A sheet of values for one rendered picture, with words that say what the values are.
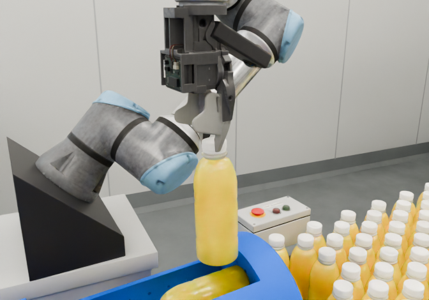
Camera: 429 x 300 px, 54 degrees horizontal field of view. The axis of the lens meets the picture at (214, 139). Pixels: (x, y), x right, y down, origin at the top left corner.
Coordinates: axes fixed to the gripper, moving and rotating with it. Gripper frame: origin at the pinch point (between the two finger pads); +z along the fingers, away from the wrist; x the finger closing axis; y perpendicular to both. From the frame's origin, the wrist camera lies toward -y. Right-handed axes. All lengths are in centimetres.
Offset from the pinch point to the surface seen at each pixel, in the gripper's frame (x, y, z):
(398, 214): -9, -64, 34
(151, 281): -13.8, 6.4, 32.5
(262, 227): -25, -29, 36
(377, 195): -173, -275, 144
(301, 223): -25, -43, 38
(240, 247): -0.3, -5.7, 21.3
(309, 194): -206, -223, 144
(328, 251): -6.1, -34.3, 34.3
